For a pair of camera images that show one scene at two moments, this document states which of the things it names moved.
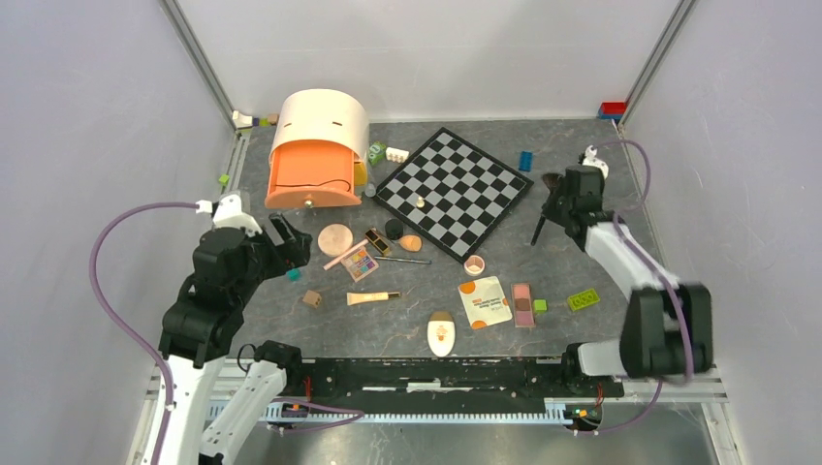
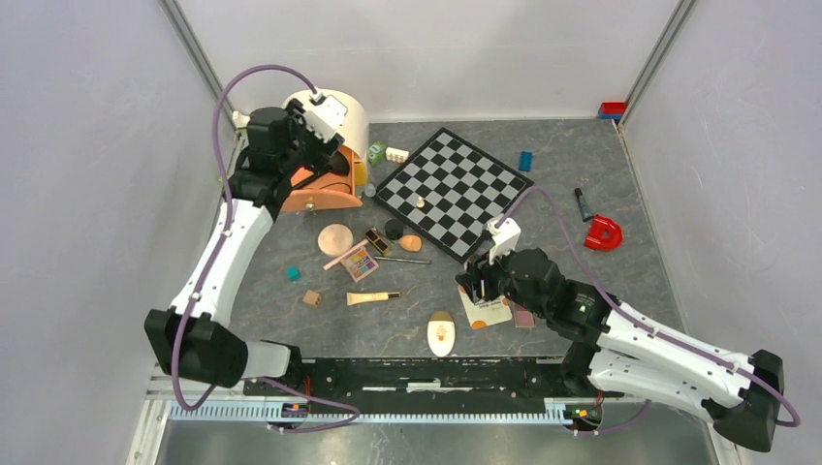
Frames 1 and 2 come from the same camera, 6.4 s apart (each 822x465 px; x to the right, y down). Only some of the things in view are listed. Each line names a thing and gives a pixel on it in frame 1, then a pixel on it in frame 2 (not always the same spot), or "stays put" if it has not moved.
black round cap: [394, 229] stays put
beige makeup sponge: [410, 242] stays put
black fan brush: [551, 182] to [337, 165]
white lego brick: [395, 155] stays put
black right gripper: [549, 210] to [478, 267]
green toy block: [376, 151] stays put
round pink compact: [334, 239] stays put
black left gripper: [294, 251] to [323, 149]
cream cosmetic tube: [360, 297] stays put
